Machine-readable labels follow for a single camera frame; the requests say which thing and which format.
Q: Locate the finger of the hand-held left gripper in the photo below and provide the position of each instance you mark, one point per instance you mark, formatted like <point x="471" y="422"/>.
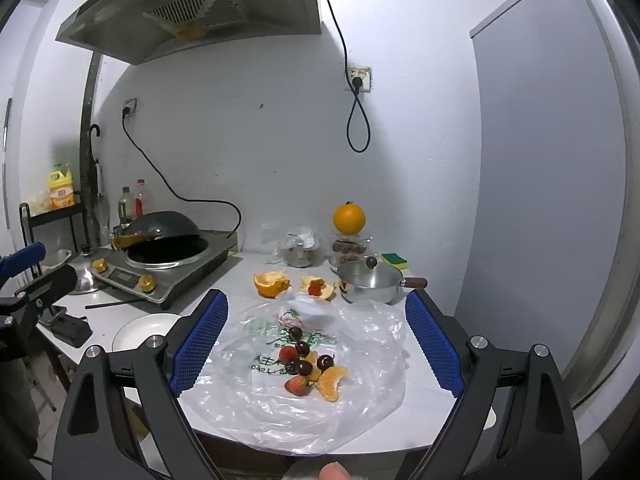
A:
<point x="22" y="256"/>
<point x="50" y="285"/>

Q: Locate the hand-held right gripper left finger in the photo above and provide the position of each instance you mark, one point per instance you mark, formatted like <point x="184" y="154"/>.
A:
<point x="200" y="340"/>

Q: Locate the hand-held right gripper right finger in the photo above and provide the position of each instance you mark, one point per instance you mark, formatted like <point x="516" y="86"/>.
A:
<point x="432" y="345"/>

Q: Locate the white plate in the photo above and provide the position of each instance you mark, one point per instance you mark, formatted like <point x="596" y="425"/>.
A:
<point x="145" y="330"/>

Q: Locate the clear printed plastic bag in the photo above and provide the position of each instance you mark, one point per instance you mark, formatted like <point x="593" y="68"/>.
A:
<point x="360" y="385"/>

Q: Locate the red strawberry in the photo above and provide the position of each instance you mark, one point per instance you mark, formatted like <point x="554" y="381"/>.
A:
<point x="297" y="386"/>
<point x="287" y="353"/>

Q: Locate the large orange segment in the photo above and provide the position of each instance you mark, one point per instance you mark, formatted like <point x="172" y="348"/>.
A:
<point x="332" y="382"/>

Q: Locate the small orange segment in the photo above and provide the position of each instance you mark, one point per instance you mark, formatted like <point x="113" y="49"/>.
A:
<point x="312" y="359"/>
<point x="315" y="374"/>

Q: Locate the person's right hand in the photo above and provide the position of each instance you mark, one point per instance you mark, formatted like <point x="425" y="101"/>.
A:
<point x="334" y="472"/>

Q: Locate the large steel lid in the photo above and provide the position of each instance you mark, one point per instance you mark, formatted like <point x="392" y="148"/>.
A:
<point x="85" y="272"/>

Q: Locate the black device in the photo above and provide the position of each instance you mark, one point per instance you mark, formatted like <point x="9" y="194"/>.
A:
<point x="70" y="330"/>

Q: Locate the black metal rack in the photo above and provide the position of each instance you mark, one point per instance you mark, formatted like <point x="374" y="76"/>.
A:
<point x="50" y="212"/>

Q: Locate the black stick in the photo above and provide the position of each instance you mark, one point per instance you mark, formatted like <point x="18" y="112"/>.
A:
<point x="115" y="303"/>

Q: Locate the silver induction cooker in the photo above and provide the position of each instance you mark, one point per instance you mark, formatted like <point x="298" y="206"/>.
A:
<point x="165" y="280"/>

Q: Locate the yellow detergent bottle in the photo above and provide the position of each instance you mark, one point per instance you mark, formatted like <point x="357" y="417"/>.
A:
<point x="61" y="187"/>

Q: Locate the half peeled orange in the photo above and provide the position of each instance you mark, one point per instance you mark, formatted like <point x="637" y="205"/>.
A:
<point x="270" y="282"/>

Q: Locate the yellow green sponge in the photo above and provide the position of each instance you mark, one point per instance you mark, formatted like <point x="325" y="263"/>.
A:
<point x="394" y="259"/>

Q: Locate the steel pot lid wooden knob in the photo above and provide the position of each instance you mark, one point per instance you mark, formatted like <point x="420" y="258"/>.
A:
<point x="367" y="272"/>

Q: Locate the black umbrella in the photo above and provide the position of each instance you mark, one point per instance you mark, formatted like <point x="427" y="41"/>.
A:
<point x="95" y="185"/>

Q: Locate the cooking oil bottle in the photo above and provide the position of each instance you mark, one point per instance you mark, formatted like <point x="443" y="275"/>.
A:
<point x="125" y="207"/>

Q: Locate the orange peel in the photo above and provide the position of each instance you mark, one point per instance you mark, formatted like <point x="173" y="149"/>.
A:
<point x="327" y="292"/>

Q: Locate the strawberry on orange peel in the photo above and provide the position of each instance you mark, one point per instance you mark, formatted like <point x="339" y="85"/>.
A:
<point x="314" y="289"/>

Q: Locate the clear container with cherries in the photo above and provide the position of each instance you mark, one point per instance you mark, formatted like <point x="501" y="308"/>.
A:
<point x="350" y="247"/>

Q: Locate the steel cup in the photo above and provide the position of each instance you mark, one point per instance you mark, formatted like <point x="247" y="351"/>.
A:
<point x="299" y="257"/>

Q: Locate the crumpled clear plastic bag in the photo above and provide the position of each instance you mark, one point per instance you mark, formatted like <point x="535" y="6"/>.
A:
<point x="300" y="235"/>

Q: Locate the whole orange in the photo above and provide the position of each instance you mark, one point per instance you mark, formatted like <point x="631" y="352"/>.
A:
<point x="349" y="218"/>

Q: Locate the grey vertical pipe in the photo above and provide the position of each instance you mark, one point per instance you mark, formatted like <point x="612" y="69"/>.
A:
<point x="89" y="110"/>

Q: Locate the grey door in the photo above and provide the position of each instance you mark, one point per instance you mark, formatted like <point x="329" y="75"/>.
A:
<point x="540" y="185"/>

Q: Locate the steel range hood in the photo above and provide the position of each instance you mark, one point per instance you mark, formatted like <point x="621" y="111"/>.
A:
<point x="200" y="25"/>

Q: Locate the wall outlet with cooker plug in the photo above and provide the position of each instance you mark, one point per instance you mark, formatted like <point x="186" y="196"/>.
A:
<point x="130" y="108"/>

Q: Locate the wall outlet with black plug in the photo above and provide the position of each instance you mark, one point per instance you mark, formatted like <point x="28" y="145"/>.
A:
<point x="359" y="80"/>

